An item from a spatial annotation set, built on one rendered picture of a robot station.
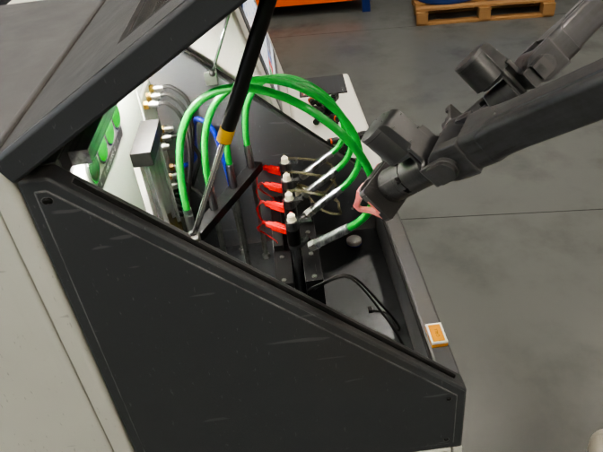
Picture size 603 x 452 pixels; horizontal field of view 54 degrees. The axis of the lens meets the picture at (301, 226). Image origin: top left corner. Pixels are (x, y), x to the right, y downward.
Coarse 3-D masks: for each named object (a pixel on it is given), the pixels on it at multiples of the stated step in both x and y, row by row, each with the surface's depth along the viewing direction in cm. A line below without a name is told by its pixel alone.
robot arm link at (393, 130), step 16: (384, 112) 87; (400, 112) 84; (368, 128) 89; (384, 128) 83; (400, 128) 83; (416, 128) 84; (368, 144) 86; (384, 144) 85; (400, 144) 84; (416, 144) 83; (432, 144) 85; (384, 160) 87; (400, 160) 85; (448, 160) 79; (432, 176) 82; (448, 176) 80
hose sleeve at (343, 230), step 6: (336, 228) 108; (342, 228) 106; (324, 234) 109; (330, 234) 108; (336, 234) 107; (342, 234) 107; (318, 240) 110; (324, 240) 109; (330, 240) 108; (318, 246) 110
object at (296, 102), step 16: (208, 96) 99; (272, 96) 95; (288, 96) 94; (192, 112) 102; (320, 112) 95; (336, 128) 95; (176, 144) 107; (352, 144) 96; (176, 160) 109; (368, 160) 97; (368, 176) 98; (352, 224) 105
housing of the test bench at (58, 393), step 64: (64, 0) 123; (0, 64) 93; (0, 128) 72; (0, 192) 72; (0, 256) 77; (0, 320) 84; (64, 320) 84; (0, 384) 91; (64, 384) 92; (0, 448) 100; (64, 448) 101; (128, 448) 102
